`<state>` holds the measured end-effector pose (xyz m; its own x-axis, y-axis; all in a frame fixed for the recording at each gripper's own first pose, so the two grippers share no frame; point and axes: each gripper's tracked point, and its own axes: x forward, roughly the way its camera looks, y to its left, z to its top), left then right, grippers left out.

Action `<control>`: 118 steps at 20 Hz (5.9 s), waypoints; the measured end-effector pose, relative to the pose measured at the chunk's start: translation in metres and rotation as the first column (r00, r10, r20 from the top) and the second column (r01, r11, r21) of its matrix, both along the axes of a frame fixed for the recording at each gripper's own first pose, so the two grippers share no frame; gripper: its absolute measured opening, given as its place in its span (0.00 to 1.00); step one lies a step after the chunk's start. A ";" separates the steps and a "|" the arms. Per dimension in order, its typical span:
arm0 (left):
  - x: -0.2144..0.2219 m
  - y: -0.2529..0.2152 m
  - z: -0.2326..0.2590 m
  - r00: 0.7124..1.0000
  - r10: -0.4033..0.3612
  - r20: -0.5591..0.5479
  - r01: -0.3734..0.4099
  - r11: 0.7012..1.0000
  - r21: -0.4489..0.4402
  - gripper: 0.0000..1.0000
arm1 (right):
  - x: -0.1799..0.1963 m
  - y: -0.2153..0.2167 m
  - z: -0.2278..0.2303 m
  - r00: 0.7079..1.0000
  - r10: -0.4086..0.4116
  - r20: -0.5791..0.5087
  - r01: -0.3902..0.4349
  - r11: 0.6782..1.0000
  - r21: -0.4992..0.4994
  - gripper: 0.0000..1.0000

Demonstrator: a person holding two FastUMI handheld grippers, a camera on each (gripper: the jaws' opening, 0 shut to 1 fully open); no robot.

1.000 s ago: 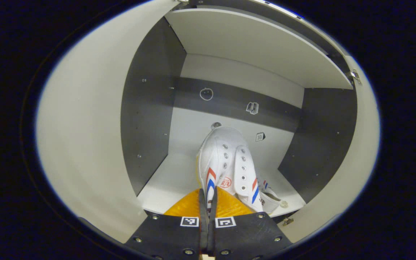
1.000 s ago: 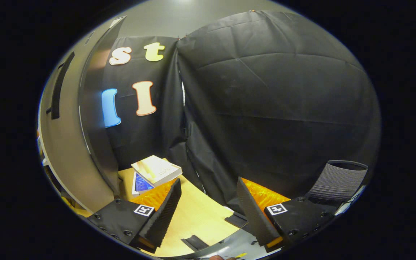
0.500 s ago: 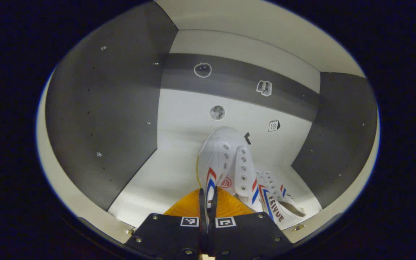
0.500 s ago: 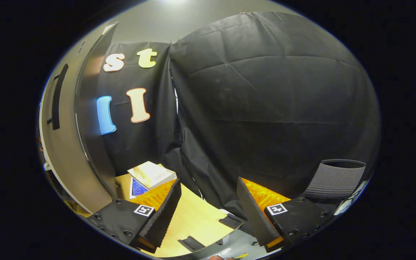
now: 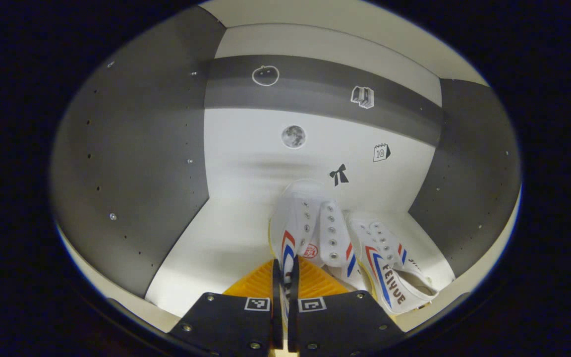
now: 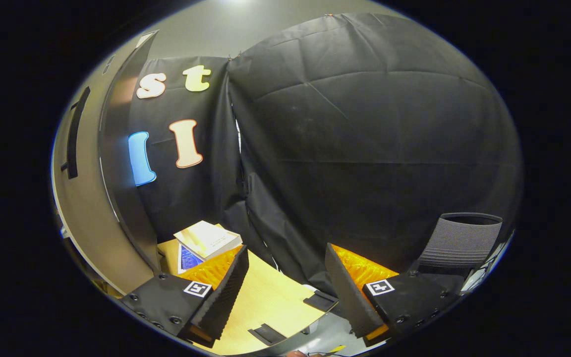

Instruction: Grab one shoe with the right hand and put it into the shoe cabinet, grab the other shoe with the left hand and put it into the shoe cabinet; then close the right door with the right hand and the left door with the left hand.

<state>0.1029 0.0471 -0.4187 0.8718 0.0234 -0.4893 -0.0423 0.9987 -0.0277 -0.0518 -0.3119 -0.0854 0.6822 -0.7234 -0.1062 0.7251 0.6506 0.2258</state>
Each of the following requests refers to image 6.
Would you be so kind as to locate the white shoe cabinet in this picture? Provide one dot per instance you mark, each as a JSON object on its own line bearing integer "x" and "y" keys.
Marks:
{"x": 122, "y": 148}

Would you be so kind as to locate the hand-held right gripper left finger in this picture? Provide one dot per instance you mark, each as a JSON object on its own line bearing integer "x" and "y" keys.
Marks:
{"x": 226, "y": 302}

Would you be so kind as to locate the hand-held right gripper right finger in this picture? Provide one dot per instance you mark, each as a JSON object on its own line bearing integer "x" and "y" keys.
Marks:
{"x": 347, "y": 297}

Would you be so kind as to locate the white shoe cabinet door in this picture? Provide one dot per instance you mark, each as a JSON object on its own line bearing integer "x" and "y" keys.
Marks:
{"x": 92, "y": 213}

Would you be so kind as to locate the black bracket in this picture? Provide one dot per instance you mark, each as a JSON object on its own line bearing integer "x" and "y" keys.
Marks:
{"x": 321, "y": 301}
{"x": 267, "y": 334}

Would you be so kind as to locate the white book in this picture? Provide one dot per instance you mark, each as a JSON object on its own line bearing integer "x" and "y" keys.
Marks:
{"x": 208, "y": 238}

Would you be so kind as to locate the black backdrop cloth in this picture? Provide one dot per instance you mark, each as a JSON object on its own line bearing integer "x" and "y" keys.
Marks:
{"x": 365, "y": 148}
{"x": 211, "y": 198}

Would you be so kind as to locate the grey mesh chair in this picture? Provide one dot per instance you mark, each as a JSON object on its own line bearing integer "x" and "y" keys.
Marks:
{"x": 459, "y": 243}

